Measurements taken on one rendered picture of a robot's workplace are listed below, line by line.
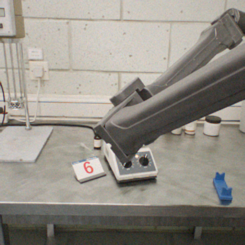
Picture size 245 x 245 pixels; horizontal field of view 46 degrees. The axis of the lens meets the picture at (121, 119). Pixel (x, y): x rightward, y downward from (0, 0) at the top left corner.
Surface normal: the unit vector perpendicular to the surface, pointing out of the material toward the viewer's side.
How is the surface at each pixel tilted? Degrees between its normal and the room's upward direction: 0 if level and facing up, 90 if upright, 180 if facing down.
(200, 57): 58
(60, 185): 0
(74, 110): 90
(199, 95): 107
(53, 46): 90
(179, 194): 0
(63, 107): 90
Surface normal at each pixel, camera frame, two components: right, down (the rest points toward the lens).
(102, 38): 0.01, 0.34
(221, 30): 0.49, -0.25
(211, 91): -0.53, 0.53
